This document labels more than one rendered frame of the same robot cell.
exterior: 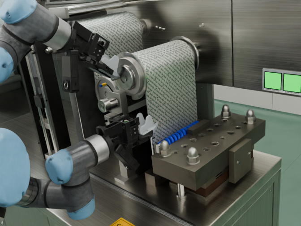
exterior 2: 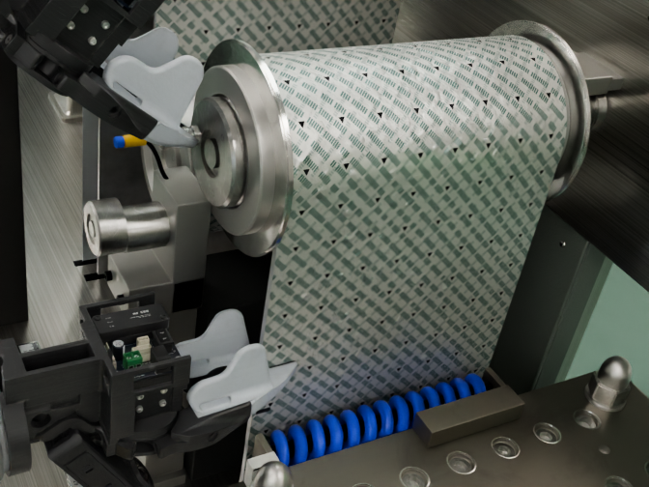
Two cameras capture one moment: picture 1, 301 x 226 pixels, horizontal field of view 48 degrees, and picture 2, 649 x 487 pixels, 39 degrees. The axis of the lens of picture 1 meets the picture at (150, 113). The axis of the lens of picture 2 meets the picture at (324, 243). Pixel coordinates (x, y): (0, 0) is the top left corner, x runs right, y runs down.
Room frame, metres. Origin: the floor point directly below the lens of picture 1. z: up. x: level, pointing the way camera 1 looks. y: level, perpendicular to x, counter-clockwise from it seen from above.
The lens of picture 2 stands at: (0.46, -0.11, 1.56)
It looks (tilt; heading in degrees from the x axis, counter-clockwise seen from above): 35 degrees down; 10
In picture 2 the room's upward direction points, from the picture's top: 10 degrees clockwise
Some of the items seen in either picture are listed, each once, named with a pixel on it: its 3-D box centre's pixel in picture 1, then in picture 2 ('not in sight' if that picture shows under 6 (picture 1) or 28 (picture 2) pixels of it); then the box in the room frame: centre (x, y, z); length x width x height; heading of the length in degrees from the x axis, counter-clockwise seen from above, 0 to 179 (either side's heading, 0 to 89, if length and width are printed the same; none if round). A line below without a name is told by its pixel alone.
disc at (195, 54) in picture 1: (181, 57); (522, 114); (1.16, -0.13, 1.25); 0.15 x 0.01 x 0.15; 44
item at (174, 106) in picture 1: (174, 109); (395, 321); (1.02, -0.08, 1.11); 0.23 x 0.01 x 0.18; 134
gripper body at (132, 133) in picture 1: (118, 135); (91, 389); (0.86, 0.10, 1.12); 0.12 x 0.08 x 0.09; 134
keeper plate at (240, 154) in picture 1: (241, 160); not in sight; (0.91, -0.26, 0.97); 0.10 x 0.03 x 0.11; 134
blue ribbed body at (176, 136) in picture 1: (180, 135); (385, 419); (1.01, -0.09, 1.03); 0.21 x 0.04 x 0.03; 134
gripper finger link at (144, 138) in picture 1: (140, 137); (186, 416); (0.88, 0.04, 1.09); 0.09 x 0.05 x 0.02; 133
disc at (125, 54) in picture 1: (129, 76); (240, 150); (0.99, 0.05, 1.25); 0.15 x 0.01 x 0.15; 44
